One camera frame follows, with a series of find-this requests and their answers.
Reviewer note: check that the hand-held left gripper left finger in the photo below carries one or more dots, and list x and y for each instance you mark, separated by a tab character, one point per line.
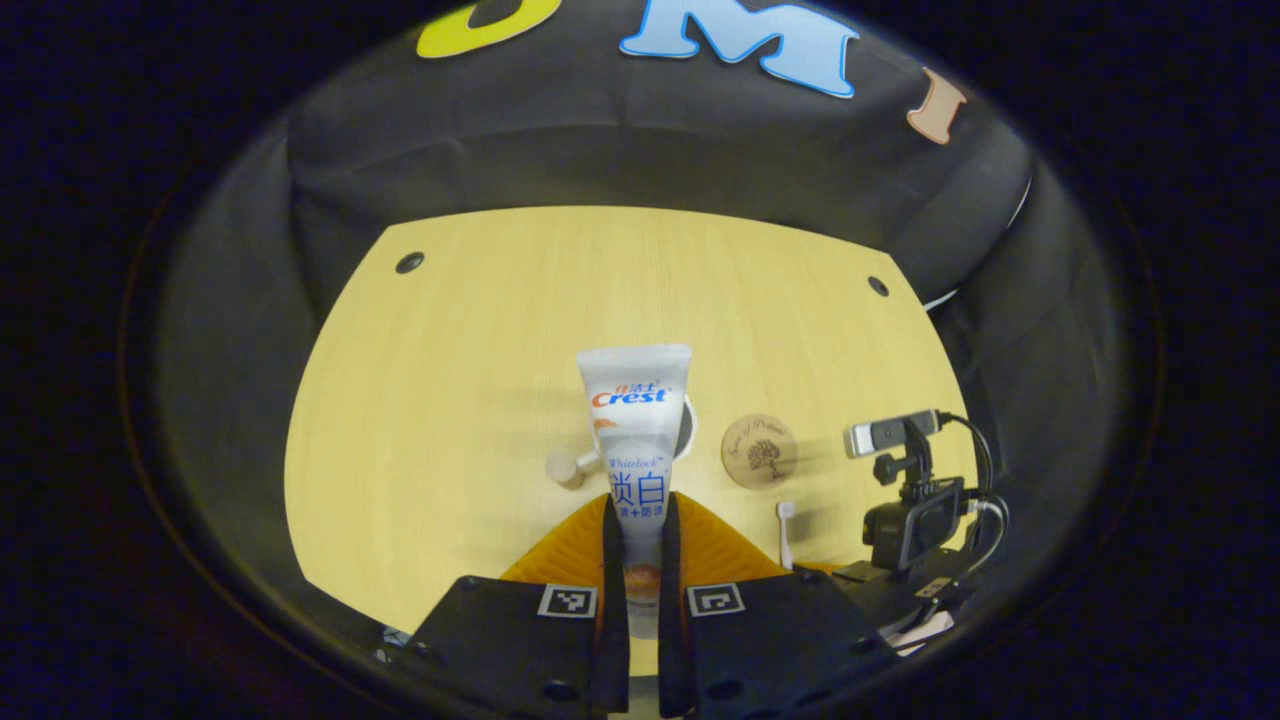
612	600

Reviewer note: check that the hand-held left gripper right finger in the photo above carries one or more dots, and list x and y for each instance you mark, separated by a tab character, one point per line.
670	620

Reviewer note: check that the pink and white toothbrush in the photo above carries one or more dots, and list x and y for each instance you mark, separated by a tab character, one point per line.
786	535

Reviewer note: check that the round wooden coaster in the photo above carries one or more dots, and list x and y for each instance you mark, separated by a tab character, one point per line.
759	451

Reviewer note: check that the white toothpaste tube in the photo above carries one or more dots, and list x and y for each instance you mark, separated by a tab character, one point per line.
635	400

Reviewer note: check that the wooden desktop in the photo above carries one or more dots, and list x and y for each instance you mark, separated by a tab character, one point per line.
450	400

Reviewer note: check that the black desk grommet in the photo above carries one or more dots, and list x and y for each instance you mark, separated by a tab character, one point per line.
878	286
409	262

